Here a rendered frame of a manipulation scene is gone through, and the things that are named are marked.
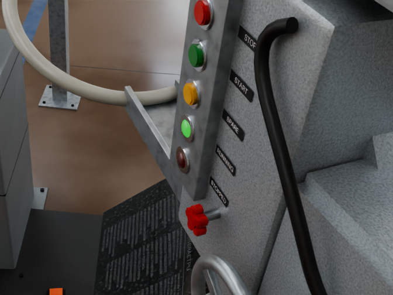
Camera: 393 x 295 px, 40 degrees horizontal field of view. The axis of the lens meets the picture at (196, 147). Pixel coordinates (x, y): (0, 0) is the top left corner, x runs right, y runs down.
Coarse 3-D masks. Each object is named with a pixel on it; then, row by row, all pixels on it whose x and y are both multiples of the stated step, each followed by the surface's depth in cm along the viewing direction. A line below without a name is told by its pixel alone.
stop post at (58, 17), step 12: (48, 0) 253; (60, 0) 253; (60, 12) 257; (60, 24) 260; (60, 36) 264; (60, 48) 269; (60, 60) 273; (48, 96) 290; (60, 96) 287; (72, 96) 293; (60, 108) 284; (72, 108) 284
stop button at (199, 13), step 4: (200, 0) 56; (196, 4) 56; (200, 4) 55; (204, 4) 55; (196, 8) 56; (200, 8) 56; (204, 8) 55; (196, 12) 57; (200, 12) 56; (204, 12) 55; (208, 12) 55; (196, 16) 57; (200, 16) 56; (204, 16) 55; (208, 16) 55; (196, 20) 57; (200, 20) 56; (204, 20) 56; (200, 24) 57; (204, 24) 56
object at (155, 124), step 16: (176, 80) 111; (128, 96) 105; (128, 112) 107; (144, 112) 101; (160, 112) 109; (144, 128) 100; (160, 128) 105; (160, 144) 95; (160, 160) 96; (176, 176) 91; (176, 192) 92
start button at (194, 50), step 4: (192, 44) 59; (196, 44) 59; (192, 48) 59; (196, 48) 59; (188, 52) 60; (192, 52) 59; (196, 52) 58; (200, 52) 58; (188, 56) 60; (192, 56) 59; (196, 56) 58; (200, 56) 58; (192, 60) 60; (196, 60) 59; (200, 60) 59; (192, 64) 60; (196, 64) 59; (200, 64) 59
